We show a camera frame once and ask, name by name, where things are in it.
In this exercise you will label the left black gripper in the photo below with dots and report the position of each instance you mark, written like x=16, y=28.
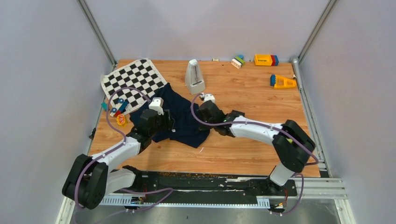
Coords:
x=168, y=123

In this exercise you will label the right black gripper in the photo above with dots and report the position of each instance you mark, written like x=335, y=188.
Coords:
x=204, y=128

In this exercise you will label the navy blue garment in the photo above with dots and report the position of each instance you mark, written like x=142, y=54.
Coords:
x=185, y=127

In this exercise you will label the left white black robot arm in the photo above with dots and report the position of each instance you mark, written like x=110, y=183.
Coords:
x=91, y=178

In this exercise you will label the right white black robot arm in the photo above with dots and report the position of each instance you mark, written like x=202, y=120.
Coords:
x=292, y=144

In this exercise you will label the white metronome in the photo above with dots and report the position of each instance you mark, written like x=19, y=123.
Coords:
x=193, y=78

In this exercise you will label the yellow red toy piece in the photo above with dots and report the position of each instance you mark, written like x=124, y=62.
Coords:
x=121, y=120

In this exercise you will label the blue red toy car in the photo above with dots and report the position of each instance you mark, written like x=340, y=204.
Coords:
x=119, y=107

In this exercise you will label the black white checkerboard mat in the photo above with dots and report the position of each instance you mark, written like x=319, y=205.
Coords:
x=140, y=74

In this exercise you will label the teal toy block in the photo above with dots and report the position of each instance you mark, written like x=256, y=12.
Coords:
x=105, y=107

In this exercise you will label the white green blue block stack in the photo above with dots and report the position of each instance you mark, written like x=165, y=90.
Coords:
x=238, y=61

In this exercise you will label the yellow blue toy wedge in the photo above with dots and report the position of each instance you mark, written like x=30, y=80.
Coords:
x=280, y=82

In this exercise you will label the yellow toy block bin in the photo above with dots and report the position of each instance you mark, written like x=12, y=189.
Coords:
x=263, y=60

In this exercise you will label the red blue block pair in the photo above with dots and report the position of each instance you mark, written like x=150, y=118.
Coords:
x=275, y=60

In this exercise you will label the grey corner pipe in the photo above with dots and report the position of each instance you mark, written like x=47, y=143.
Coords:
x=310, y=118

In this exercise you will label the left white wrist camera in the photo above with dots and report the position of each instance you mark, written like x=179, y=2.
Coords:
x=156, y=104

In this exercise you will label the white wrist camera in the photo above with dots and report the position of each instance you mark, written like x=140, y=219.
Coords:
x=156, y=104
x=207, y=97

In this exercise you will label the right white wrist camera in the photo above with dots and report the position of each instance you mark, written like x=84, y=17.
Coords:
x=207, y=97

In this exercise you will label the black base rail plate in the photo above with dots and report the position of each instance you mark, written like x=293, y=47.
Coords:
x=194, y=188

